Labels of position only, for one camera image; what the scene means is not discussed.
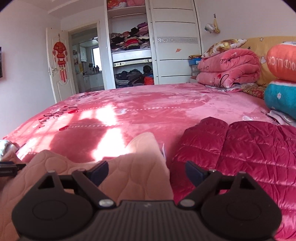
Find crimson quilted down jacket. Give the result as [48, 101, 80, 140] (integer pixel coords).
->
[170, 117, 295, 240]

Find red patterned bed sheet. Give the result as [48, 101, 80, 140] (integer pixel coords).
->
[206, 83, 266, 99]

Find red chinese knot ornament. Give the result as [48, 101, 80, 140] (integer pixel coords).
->
[52, 34, 68, 83]

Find yellow star print headboard cover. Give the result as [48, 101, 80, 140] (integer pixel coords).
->
[241, 36, 295, 87]

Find teal flower print bolster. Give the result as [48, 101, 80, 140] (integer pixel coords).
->
[264, 80, 296, 119]

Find pink quilted padded coat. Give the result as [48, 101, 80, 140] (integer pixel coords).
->
[1, 133, 173, 240]

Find orange good luck bolster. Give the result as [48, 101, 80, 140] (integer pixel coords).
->
[266, 42, 296, 82]

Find folded pink fleece blanket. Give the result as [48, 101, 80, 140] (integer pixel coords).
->
[196, 48, 261, 89]

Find dark folded clothes pile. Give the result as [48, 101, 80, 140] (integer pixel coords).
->
[114, 65, 154, 88]

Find pink heart print bedspread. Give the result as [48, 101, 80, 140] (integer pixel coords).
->
[6, 83, 271, 163]

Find grey stacked shoe boxes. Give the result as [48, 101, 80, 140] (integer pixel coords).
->
[191, 64, 200, 77]

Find white wardrobe with shelves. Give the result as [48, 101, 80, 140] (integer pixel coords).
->
[102, 1, 203, 89]

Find wall hook with hanging ornament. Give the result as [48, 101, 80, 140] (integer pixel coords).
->
[204, 14, 220, 34]

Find blue shoe box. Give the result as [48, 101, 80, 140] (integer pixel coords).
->
[189, 58, 202, 66]

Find white bedroom door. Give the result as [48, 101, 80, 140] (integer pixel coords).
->
[46, 28, 76, 103]

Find black wall mounted television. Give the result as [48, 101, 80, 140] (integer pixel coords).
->
[0, 47, 3, 78]

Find light blue puffer jacket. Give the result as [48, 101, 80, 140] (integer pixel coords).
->
[0, 140, 20, 159]

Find floral pillow on blanket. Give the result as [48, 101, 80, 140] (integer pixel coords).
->
[201, 39, 247, 58]

